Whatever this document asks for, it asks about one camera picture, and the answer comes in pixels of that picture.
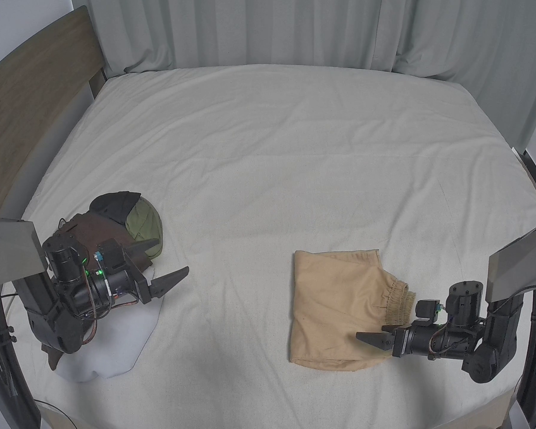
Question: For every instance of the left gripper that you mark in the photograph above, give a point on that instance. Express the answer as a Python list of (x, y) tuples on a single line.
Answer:
[(120, 286)]

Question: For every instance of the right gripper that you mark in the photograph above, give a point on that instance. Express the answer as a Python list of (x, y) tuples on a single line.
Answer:
[(413, 340)]

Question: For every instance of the tan shorts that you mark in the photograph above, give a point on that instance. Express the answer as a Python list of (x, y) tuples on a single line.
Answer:
[(335, 302)]

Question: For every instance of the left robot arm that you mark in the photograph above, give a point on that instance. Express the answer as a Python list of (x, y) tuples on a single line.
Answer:
[(9, 253)]

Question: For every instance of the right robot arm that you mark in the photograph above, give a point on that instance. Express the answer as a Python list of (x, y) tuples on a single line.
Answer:
[(518, 262)]

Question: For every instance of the bed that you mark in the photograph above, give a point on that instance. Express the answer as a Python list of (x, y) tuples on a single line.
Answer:
[(272, 141)]

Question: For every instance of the olive green garment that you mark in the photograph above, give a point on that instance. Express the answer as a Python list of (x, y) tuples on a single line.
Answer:
[(145, 226)]

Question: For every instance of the dark brown garment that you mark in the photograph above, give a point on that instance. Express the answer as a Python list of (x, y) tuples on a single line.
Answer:
[(94, 230)]

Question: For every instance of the black garment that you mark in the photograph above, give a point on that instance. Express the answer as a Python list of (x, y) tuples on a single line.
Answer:
[(114, 206)]

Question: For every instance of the white garment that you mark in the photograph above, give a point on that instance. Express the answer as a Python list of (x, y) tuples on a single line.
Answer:
[(111, 342)]

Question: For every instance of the grey-green curtain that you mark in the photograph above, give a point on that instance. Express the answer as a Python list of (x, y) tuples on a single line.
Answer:
[(250, 16), (473, 25)]

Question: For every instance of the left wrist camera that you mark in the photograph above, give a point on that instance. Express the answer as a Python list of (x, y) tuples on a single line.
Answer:
[(111, 255)]

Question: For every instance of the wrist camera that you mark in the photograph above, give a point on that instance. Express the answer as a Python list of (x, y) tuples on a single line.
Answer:
[(111, 255), (425, 311)]

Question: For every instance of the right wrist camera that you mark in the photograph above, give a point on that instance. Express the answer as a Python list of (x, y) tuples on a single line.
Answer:
[(425, 311)]

